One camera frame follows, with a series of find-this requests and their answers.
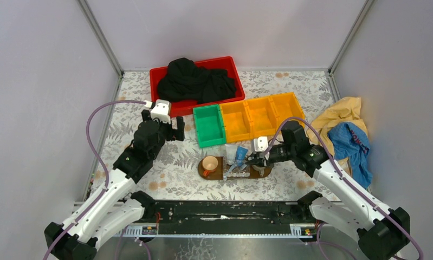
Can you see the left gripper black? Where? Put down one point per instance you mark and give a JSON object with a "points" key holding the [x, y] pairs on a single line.
{"points": [[178, 128]]}

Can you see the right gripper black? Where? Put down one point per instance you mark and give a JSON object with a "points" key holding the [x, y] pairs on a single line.
{"points": [[256, 160]]}

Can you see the grey cup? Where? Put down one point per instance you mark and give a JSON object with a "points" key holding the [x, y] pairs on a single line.
{"points": [[260, 170]]}

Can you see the clear textured glass holder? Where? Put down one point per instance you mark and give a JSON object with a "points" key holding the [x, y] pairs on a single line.
{"points": [[245, 174]]}

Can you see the white toothpaste tube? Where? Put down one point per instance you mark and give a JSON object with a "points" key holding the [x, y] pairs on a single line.
{"points": [[230, 153]]}

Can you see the orange cup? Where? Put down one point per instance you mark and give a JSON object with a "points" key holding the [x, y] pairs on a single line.
{"points": [[209, 164]]}

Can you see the blue toothpaste tube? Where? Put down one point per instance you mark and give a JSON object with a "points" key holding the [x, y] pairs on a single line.
{"points": [[240, 156]]}

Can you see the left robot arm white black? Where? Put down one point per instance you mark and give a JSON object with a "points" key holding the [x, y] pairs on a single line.
{"points": [[82, 234]]}

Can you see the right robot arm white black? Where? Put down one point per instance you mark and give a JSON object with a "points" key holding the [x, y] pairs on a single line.
{"points": [[380, 231]]}

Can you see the brown wooden oval tray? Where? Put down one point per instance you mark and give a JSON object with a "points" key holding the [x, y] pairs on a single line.
{"points": [[217, 174]]}

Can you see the yellow bin with toothpaste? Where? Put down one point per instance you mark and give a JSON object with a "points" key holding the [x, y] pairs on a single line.
{"points": [[263, 116]]}

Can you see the red plastic bin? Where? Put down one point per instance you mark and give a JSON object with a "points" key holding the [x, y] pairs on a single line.
{"points": [[186, 107]]}

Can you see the black cloth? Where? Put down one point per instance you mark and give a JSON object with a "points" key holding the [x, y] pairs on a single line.
{"points": [[186, 81]]}

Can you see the green plastic bin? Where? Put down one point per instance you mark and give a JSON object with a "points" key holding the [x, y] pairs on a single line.
{"points": [[209, 125]]}

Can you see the blue cloth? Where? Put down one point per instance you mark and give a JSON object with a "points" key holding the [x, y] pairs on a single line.
{"points": [[350, 142]]}

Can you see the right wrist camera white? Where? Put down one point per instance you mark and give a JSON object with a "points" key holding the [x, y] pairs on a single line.
{"points": [[259, 144]]}

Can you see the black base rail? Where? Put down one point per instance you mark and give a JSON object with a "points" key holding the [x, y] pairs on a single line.
{"points": [[175, 218]]}

